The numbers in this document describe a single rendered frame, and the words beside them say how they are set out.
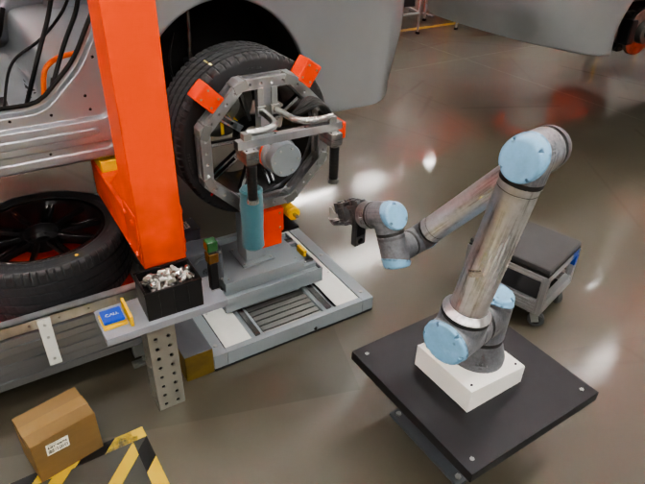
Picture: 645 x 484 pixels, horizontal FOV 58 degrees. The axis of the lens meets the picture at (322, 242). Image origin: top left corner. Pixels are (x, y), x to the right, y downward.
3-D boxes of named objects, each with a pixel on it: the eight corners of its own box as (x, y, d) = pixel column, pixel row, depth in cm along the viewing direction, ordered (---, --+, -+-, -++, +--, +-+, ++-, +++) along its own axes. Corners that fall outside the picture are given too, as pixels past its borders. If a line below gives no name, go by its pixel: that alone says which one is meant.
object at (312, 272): (286, 246, 305) (286, 229, 300) (322, 281, 280) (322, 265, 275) (196, 274, 283) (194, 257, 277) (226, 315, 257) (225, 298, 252)
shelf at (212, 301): (210, 280, 222) (209, 275, 220) (228, 305, 210) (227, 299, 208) (94, 318, 202) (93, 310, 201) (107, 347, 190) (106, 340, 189)
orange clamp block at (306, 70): (299, 83, 227) (311, 61, 225) (310, 88, 221) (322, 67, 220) (287, 74, 222) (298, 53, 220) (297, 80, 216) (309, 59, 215)
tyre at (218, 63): (302, 33, 244) (147, 47, 213) (333, 45, 227) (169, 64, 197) (299, 175, 279) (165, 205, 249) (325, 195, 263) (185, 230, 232)
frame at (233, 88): (318, 186, 256) (322, 62, 226) (325, 193, 251) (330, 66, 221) (202, 217, 231) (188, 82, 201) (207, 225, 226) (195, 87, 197)
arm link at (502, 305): (513, 332, 194) (526, 289, 185) (487, 354, 183) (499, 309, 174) (473, 311, 203) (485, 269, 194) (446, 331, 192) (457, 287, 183)
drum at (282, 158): (276, 154, 236) (275, 120, 228) (302, 174, 221) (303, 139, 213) (245, 160, 229) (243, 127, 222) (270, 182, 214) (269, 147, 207)
